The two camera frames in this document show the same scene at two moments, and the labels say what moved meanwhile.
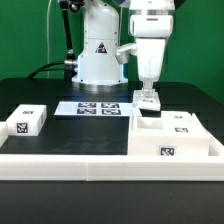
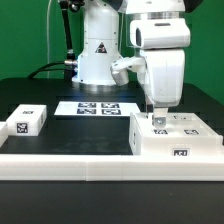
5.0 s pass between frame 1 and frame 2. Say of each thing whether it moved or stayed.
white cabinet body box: moved
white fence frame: stayed
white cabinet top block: stayed
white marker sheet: stayed
